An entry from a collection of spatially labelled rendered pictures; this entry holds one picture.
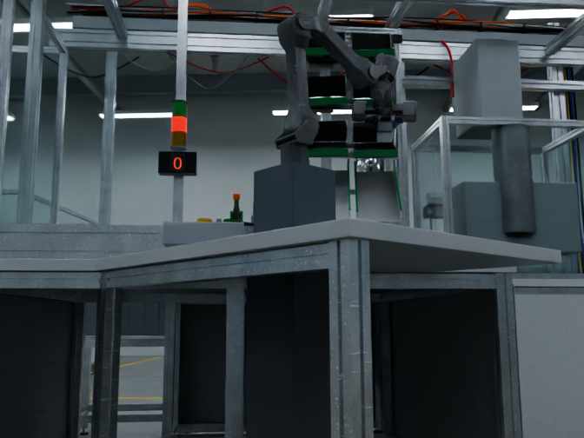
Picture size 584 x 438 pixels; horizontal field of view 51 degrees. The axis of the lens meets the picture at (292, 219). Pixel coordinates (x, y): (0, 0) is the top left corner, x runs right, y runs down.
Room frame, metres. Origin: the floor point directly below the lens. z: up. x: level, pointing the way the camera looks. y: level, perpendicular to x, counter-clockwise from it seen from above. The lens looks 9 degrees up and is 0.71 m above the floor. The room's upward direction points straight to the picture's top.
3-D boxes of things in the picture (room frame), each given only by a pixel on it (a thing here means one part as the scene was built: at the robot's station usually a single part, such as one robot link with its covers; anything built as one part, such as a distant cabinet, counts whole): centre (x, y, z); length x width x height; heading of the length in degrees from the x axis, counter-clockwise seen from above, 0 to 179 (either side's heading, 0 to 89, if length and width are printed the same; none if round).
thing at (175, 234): (1.62, 0.23, 0.93); 0.21 x 0.07 x 0.06; 95
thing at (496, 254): (1.48, -0.04, 0.84); 0.90 x 0.70 x 0.03; 42
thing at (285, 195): (1.44, -0.01, 0.96); 0.14 x 0.14 x 0.20; 42
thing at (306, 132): (1.45, -0.01, 1.15); 0.09 x 0.07 x 0.06; 38
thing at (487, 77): (2.69, -0.91, 1.50); 0.38 x 0.21 x 0.88; 5
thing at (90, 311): (3.83, 0.97, 0.73); 0.62 x 0.42 x 0.23; 95
